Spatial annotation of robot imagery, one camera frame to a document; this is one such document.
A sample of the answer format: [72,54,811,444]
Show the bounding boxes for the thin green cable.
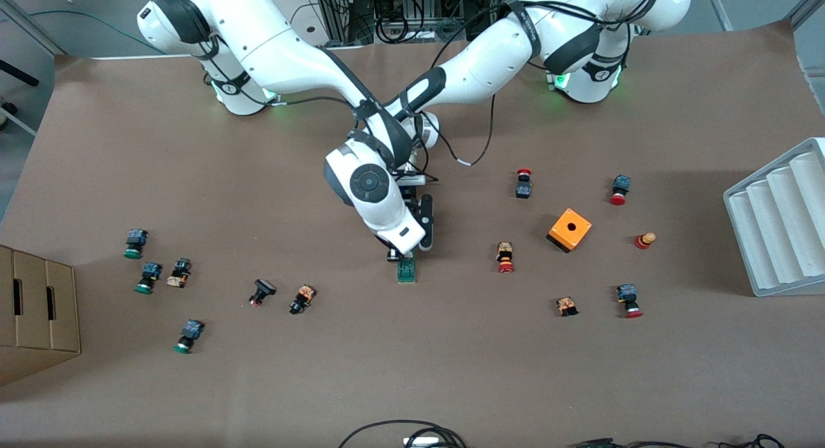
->
[29,8,163,55]

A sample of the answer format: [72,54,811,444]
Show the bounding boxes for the brown cardboard box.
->
[0,245,82,387]

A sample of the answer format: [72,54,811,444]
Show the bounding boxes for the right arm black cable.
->
[263,95,363,111]

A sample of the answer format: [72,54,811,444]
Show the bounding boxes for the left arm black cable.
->
[419,95,497,168]

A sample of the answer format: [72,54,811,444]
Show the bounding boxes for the orange button enclosure box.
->
[546,208,593,254]

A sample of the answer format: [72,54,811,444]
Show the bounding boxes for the black rod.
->
[0,59,39,88]

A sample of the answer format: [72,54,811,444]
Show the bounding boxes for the grey ribbed tray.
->
[723,137,825,298]

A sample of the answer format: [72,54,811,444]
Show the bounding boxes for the green pushbutton blue block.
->
[173,319,206,355]
[124,229,149,260]
[135,262,163,295]

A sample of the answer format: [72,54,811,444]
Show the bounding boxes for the grey aluminium bar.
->
[785,0,825,30]
[0,0,66,55]
[703,0,733,32]

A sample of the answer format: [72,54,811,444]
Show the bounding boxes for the black pushbutton orange block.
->
[289,284,317,316]
[166,258,193,289]

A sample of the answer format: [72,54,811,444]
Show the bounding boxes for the black pushbutton red tip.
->
[249,278,277,307]

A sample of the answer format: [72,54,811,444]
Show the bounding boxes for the black cable loop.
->
[338,420,468,448]

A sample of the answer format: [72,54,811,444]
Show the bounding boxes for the white mounting plate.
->
[90,0,369,61]

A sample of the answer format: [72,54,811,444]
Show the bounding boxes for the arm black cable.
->
[419,95,497,168]
[263,95,363,111]

